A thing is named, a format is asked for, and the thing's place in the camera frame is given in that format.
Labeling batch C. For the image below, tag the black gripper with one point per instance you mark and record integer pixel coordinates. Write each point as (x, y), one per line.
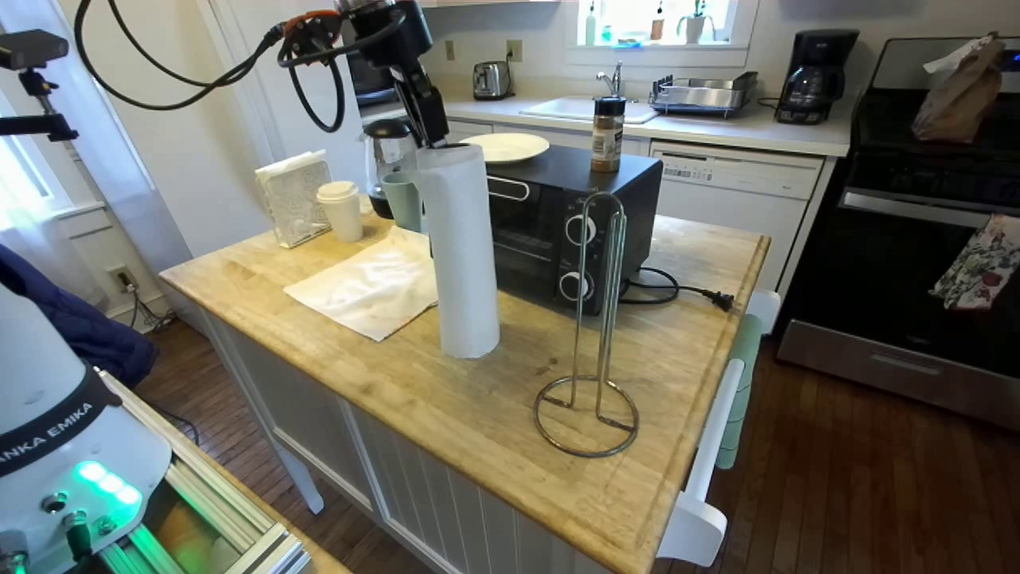
(391, 38)

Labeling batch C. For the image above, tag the white paper towel roll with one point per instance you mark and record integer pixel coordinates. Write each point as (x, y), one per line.
(464, 265)

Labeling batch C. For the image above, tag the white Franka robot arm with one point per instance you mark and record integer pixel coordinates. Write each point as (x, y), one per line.
(65, 425)

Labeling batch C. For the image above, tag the teal hanging towel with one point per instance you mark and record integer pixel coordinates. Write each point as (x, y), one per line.
(740, 395)

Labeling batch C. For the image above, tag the floral dish towel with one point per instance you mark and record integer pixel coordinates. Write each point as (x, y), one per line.
(982, 265)

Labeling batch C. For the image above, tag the glass kettle with black lid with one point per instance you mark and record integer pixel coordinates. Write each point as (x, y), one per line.
(383, 145)

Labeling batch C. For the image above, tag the black microwave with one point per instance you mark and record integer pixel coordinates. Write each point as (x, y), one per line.
(369, 90)

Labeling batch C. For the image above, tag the silver toaster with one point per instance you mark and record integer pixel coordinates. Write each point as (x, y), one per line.
(493, 82)

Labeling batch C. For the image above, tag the white ceramic plate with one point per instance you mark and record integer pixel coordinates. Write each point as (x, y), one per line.
(514, 149)

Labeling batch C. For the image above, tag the teal cup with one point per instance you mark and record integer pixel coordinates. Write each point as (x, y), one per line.
(401, 203)

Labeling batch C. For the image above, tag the white lidded paper cup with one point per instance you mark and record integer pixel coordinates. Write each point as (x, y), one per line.
(343, 211)

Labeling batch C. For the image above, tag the white kitchen sink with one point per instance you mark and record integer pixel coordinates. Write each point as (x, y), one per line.
(561, 111)

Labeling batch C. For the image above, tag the black toaster oven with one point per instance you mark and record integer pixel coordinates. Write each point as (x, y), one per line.
(544, 229)

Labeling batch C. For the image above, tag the spice bottle with black cap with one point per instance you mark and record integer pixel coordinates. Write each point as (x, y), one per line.
(607, 132)

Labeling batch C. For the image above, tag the teal soap bottle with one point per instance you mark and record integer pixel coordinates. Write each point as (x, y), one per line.
(591, 26)

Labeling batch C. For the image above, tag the chrome sink faucet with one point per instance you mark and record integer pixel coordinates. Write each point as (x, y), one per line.
(609, 82)

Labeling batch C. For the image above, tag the white cloth napkin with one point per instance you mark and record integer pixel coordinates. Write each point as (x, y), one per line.
(369, 290)

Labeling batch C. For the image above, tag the blue sponge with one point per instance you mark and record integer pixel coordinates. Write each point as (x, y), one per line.
(625, 45)

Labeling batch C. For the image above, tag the brown soap bottle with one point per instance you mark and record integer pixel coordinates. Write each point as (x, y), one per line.
(656, 25)

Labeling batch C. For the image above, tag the kitchen window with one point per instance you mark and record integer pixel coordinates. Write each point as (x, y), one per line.
(656, 14)

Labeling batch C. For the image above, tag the grey dish rack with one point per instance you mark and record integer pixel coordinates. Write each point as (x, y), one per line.
(702, 98)

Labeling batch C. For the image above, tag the white vase with plant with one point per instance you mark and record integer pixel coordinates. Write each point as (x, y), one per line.
(693, 26)

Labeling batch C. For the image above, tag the white dishwasher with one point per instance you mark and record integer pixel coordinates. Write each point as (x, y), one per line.
(743, 203)

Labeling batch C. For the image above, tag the white kitchen island base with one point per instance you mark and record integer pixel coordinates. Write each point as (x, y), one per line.
(424, 480)

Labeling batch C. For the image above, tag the black coffee maker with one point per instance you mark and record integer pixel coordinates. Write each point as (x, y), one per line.
(813, 82)

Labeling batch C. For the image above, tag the dark blue cloth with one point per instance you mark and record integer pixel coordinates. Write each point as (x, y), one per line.
(73, 319)

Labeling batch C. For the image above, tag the black kitchen stove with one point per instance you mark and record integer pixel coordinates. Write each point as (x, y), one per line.
(914, 265)

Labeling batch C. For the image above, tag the brown paper bag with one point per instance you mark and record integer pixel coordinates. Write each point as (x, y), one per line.
(958, 101)

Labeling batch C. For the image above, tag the black camera on tripod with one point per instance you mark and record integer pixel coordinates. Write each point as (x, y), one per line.
(32, 48)

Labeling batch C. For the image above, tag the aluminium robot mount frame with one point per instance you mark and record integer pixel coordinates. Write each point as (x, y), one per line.
(224, 499)

